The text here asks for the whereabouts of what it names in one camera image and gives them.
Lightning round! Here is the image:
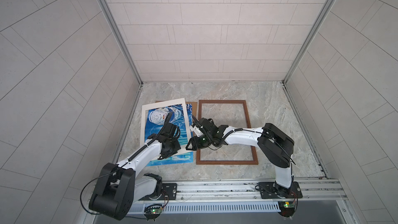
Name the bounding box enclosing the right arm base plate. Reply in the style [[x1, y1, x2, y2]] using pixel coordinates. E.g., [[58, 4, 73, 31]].
[[255, 181, 303, 199]]

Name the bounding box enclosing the left corner aluminium post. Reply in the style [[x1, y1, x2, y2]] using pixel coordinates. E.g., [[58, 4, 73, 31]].
[[97, 0, 143, 86]]

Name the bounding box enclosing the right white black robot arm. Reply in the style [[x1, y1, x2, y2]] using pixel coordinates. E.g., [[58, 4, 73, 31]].
[[187, 118, 294, 198]]

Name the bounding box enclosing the blue poster photo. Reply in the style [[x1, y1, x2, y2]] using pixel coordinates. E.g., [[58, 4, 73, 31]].
[[145, 104, 194, 167]]

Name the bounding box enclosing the corner aluminium post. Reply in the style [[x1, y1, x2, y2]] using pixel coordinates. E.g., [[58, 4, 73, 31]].
[[97, 0, 143, 86], [283, 0, 336, 85]]

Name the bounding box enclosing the right controller circuit board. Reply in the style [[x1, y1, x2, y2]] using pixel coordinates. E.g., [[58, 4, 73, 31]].
[[278, 201, 296, 218]]

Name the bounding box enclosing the brown cardboard backing board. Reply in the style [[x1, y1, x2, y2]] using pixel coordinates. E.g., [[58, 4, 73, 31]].
[[149, 102, 197, 125]]

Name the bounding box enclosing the left controller circuit board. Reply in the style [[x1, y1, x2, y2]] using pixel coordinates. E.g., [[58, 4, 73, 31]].
[[144, 204, 163, 215]]

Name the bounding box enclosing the controller circuit board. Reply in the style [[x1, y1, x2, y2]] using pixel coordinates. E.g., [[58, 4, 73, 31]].
[[278, 201, 296, 218], [144, 204, 163, 215]]

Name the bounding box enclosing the brown wooden picture frame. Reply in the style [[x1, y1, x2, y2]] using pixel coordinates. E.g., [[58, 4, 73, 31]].
[[197, 100, 259, 166]]

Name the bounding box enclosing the aluminium mounting rail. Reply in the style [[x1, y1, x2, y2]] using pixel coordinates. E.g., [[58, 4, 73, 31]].
[[133, 178, 347, 204]]

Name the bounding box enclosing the right corner aluminium post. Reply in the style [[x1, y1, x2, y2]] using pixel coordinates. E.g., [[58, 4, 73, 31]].
[[283, 0, 336, 85]]

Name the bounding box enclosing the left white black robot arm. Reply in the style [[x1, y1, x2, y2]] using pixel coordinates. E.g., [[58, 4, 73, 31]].
[[80, 113, 181, 220]]

